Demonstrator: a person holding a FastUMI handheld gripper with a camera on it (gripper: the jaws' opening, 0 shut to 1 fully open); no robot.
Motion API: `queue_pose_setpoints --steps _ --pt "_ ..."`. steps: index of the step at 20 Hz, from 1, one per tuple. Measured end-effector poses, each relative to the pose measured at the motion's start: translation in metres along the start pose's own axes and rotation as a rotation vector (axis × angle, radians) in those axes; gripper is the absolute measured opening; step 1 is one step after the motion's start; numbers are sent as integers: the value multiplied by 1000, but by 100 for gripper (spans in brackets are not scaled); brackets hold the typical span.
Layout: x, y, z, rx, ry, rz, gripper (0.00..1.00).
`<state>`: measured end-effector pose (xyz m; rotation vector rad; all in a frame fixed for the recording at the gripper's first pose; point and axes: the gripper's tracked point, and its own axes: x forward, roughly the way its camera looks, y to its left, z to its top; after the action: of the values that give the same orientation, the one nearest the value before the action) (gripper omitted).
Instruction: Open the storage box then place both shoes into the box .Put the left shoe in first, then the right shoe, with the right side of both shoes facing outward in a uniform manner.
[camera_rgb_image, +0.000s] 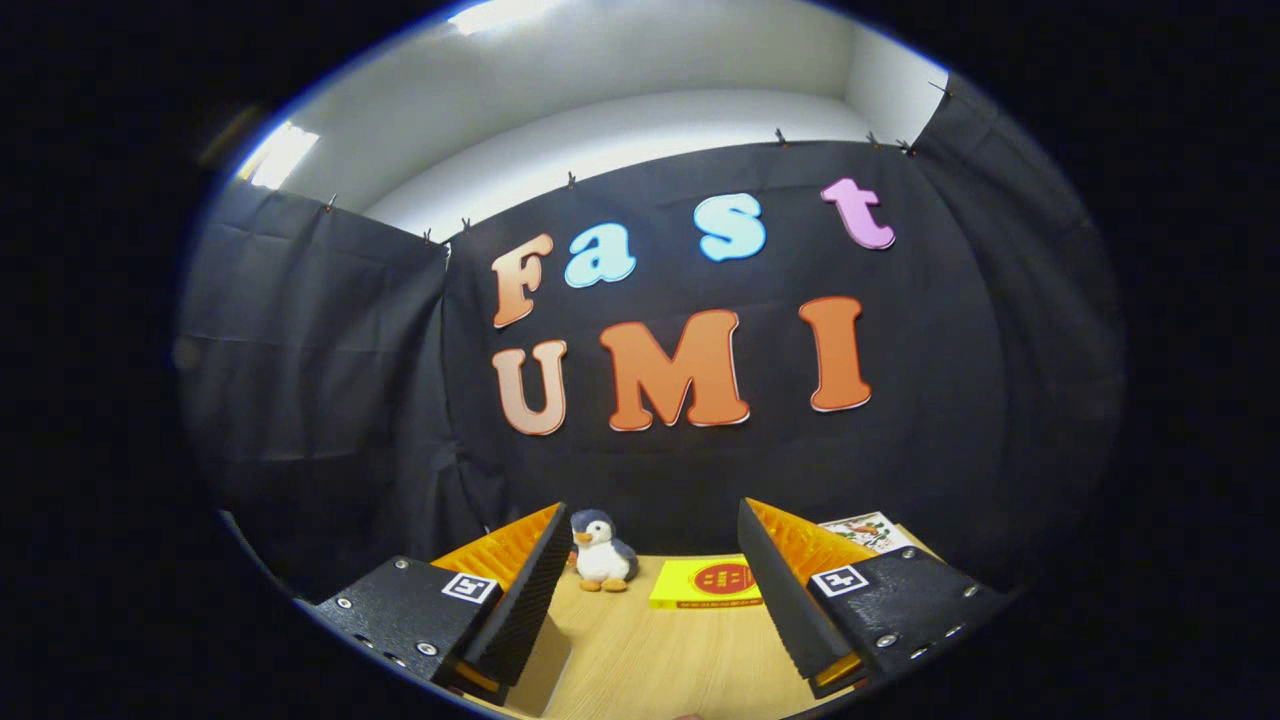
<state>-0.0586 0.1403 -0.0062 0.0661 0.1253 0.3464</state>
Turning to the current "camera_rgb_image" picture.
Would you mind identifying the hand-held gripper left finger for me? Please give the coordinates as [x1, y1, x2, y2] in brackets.
[296, 502, 575, 707]

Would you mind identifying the penguin plush toy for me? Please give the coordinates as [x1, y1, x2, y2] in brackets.
[568, 509, 640, 593]

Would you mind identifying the yellow book with red circle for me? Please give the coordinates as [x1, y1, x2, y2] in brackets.
[648, 555, 766, 611]

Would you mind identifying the white illustrated book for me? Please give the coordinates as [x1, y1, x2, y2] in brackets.
[818, 512, 916, 557]

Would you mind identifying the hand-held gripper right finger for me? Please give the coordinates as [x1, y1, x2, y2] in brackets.
[736, 497, 1016, 701]

